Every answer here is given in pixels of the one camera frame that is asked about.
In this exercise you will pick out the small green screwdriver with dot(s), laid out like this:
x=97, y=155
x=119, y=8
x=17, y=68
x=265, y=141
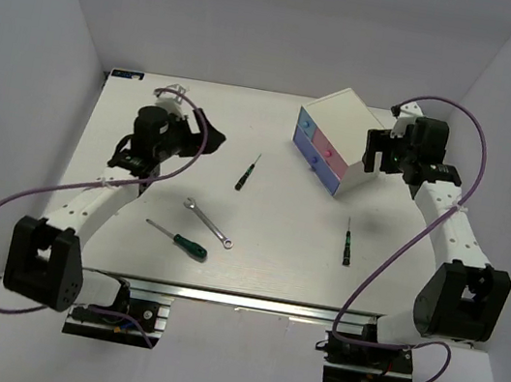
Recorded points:
x=347, y=249
x=244, y=178

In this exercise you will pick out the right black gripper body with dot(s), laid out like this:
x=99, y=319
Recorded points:
x=400, y=153

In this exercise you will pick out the blue label sticker left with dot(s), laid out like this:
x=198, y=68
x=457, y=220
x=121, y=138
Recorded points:
x=127, y=74

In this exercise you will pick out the large green handled screwdriver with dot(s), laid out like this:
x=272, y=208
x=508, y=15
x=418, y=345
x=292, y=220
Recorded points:
x=193, y=249

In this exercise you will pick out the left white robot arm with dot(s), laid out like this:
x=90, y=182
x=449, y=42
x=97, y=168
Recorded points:
x=44, y=262

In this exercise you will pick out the dark blue drawer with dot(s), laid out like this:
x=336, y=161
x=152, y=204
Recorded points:
x=316, y=162

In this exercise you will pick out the white drawer cabinet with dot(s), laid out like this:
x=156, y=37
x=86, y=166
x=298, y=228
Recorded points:
x=345, y=120

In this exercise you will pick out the light blue drawer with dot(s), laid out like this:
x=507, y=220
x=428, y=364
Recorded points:
x=306, y=123

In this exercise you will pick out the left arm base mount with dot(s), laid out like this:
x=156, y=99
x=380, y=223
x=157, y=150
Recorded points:
x=137, y=318

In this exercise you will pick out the aluminium table front rail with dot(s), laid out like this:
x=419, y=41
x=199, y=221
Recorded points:
x=225, y=298

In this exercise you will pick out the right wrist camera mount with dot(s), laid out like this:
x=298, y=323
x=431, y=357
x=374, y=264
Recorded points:
x=405, y=114

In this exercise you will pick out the pink drawer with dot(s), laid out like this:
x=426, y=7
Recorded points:
x=332, y=158

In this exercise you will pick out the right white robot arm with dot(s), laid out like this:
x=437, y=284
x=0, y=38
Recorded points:
x=466, y=294

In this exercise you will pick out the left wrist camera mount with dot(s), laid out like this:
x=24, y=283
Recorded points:
x=168, y=98

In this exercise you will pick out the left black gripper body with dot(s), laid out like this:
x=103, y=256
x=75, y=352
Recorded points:
x=179, y=140

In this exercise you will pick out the silver combination wrench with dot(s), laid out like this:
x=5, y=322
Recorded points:
x=190, y=204

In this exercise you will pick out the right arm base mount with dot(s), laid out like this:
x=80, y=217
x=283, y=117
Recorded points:
x=346, y=362

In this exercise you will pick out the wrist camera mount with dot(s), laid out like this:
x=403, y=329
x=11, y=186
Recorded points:
x=168, y=98
x=405, y=114

